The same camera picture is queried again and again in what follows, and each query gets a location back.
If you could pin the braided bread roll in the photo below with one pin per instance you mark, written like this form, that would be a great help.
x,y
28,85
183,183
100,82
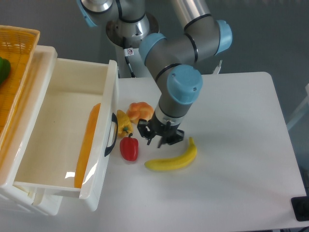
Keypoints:
x,y
139,110

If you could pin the red bell pepper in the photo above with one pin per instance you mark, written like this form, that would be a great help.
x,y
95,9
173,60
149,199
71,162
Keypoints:
x,y
129,148

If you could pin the yellow bell pepper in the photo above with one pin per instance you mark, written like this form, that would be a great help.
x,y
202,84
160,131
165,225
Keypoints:
x,y
124,124

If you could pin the orange plastic basket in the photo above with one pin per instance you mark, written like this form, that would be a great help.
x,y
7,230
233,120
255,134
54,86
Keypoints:
x,y
17,45

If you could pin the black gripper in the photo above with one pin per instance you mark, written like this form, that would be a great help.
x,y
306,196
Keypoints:
x,y
169,133

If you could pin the white drawer cabinet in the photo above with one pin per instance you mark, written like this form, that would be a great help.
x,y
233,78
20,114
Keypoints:
x,y
14,197

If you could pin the white metal table bracket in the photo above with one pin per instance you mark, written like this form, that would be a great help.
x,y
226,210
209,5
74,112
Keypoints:
x,y
218,68

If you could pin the yellow banana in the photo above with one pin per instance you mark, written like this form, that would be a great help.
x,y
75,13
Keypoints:
x,y
175,163

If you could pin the green bell pepper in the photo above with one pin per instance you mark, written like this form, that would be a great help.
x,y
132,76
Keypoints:
x,y
5,68

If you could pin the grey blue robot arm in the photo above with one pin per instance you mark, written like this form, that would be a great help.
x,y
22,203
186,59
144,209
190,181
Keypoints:
x,y
142,49

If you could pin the black device at edge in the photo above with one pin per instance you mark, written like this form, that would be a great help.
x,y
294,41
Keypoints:
x,y
301,208

